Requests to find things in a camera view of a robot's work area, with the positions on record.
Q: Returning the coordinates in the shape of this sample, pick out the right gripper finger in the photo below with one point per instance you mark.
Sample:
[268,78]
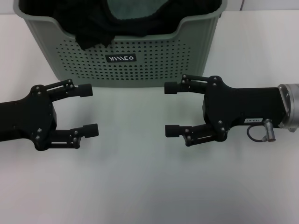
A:
[174,131]
[171,88]

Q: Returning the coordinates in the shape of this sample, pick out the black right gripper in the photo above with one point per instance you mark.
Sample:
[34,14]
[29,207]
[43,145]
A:
[245,105]

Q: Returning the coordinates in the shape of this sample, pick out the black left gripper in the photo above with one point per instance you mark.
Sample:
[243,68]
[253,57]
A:
[35,116]

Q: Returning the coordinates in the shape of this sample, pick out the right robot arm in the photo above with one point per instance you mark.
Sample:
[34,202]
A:
[293,105]

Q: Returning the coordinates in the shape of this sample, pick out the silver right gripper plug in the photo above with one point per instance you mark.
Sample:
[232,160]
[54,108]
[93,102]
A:
[268,130]

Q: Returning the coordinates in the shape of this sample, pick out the green perforated plastic storage box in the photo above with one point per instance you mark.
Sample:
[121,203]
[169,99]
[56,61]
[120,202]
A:
[163,58]

